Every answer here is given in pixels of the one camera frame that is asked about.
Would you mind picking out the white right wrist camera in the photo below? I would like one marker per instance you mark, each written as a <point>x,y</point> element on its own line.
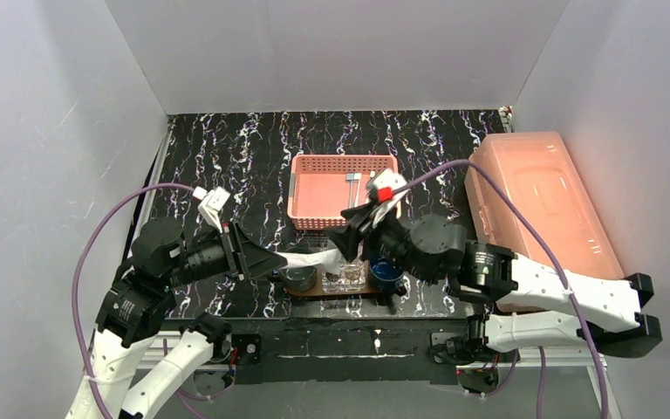
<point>385,191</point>

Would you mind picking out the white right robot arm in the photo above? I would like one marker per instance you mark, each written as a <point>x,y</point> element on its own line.
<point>562,309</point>

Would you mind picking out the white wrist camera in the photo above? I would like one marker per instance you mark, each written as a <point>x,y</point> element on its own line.
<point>211,204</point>
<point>385,191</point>

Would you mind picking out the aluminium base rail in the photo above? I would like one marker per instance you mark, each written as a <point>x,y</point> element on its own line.
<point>540,383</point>

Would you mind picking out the pink perforated plastic basket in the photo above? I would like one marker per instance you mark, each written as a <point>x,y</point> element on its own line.
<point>318,189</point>

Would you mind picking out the oval wooden tray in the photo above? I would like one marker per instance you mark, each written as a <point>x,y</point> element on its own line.
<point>316,292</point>

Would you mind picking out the dark grey cup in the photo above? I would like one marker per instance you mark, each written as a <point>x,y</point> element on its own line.
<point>299,279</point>

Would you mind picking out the clear plastic dimpled tray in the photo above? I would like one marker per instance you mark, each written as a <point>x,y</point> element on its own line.
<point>352,278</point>

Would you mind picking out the dark blue cup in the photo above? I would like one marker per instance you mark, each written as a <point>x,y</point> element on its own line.
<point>386,277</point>

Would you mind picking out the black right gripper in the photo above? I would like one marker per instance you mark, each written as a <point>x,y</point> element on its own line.
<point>366,230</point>

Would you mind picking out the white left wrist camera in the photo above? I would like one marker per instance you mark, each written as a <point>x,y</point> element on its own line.
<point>211,204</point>

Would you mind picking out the large pink storage box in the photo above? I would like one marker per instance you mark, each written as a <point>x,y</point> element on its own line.
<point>536,173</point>

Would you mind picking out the clear handled toothbrush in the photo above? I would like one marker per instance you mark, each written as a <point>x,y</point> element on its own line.
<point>353,180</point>

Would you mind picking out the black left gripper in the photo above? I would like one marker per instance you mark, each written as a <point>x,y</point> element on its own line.
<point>236,251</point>

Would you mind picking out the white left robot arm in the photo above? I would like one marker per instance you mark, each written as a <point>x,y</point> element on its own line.
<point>137,304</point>

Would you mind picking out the red capped toothpaste tube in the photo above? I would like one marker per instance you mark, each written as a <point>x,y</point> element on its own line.
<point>328,261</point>

